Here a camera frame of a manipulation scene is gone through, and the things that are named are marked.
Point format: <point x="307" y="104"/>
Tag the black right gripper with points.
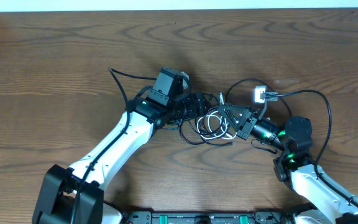
<point x="246" y="125"/>

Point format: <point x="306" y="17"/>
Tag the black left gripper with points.
<point x="199" y="103"/>

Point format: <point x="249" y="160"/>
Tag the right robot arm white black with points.
<point x="328" y="202"/>

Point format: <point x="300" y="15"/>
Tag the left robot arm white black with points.
<point x="76" y="194"/>

